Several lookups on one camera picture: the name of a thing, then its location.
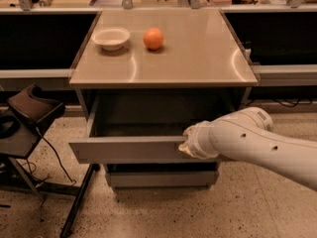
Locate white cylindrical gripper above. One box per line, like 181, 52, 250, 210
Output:
178, 121, 219, 159

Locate grey top drawer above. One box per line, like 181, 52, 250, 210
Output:
68, 94, 229, 165

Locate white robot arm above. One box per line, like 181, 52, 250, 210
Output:
179, 107, 317, 190

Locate grey drawer cabinet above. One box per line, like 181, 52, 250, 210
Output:
69, 8, 258, 174

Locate orange fruit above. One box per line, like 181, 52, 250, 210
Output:
143, 28, 163, 51

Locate white bowl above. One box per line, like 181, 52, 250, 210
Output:
92, 27, 130, 52

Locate black floor bar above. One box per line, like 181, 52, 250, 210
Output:
59, 164, 100, 238

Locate dark stand with tray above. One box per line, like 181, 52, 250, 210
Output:
0, 84, 79, 201

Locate black cable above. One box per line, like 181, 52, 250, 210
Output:
23, 126, 77, 187

